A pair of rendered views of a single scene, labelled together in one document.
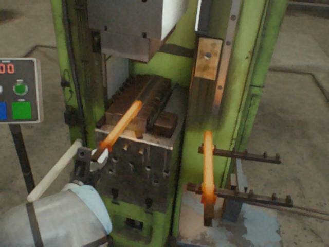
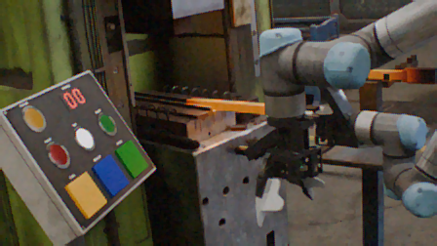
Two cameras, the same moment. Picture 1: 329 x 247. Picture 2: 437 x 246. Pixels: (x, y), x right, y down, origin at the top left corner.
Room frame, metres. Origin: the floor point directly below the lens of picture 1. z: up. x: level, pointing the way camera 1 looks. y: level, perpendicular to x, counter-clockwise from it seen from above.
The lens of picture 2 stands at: (0.31, 1.59, 1.44)
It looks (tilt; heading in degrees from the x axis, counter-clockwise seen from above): 15 degrees down; 305
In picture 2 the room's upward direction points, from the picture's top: 7 degrees counter-clockwise
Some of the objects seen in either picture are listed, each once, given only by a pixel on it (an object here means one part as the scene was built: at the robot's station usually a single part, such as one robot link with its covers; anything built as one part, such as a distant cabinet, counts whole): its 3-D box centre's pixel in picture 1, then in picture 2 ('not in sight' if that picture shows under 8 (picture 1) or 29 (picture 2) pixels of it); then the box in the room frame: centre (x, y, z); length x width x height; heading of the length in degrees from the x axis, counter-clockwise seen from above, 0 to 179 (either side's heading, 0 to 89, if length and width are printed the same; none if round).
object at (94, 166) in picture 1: (85, 179); (339, 126); (0.76, 0.25, 0.99); 0.12 x 0.08 x 0.09; 166
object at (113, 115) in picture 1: (141, 99); (164, 113); (1.37, 0.12, 0.96); 0.42 x 0.20 x 0.09; 166
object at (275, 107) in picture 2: not in sight; (286, 103); (0.73, 0.63, 1.15); 0.08 x 0.08 x 0.05
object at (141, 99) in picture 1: (146, 93); (168, 100); (1.36, 0.10, 0.99); 0.42 x 0.05 x 0.01; 166
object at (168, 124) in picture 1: (166, 124); (237, 106); (1.18, -0.01, 0.95); 0.12 x 0.08 x 0.06; 166
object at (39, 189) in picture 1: (57, 169); not in sight; (1.16, 0.53, 0.62); 0.44 x 0.05 x 0.05; 166
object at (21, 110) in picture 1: (22, 110); (130, 159); (1.12, 0.62, 1.01); 0.07 x 0.05 x 0.07; 101
